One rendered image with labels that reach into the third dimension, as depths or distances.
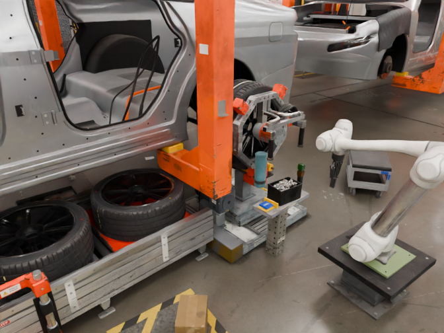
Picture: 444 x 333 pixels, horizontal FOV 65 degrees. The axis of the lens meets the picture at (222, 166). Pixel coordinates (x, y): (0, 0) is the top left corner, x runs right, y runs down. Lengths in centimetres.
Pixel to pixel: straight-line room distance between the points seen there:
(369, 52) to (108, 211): 381
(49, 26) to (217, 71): 274
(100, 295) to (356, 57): 404
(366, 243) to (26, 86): 198
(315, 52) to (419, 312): 349
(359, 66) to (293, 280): 323
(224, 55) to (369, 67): 326
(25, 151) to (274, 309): 172
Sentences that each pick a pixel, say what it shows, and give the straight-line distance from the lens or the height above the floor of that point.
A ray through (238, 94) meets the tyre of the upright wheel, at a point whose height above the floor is 113.
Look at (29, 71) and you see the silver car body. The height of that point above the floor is 138.
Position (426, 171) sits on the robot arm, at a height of 105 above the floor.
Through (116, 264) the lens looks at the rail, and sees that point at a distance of 218.
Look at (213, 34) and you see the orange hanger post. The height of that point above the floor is 155.
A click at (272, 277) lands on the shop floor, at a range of 253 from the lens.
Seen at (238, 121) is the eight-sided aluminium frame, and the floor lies 98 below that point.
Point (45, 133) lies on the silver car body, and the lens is 220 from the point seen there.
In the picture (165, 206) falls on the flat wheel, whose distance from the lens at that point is 232.
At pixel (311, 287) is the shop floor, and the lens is 252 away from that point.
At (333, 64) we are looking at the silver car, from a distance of 497.
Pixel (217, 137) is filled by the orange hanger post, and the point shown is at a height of 96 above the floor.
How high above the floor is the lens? 173
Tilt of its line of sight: 26 degrees down
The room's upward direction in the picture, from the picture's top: straight up
